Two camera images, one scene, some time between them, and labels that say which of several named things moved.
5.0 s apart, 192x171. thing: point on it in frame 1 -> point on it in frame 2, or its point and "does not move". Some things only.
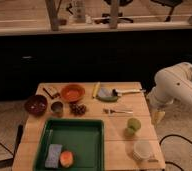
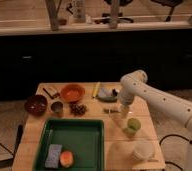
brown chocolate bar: [52, 92] does not move
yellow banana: [97, 87] does not move
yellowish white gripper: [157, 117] -> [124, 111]
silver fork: [110, 111] does not move
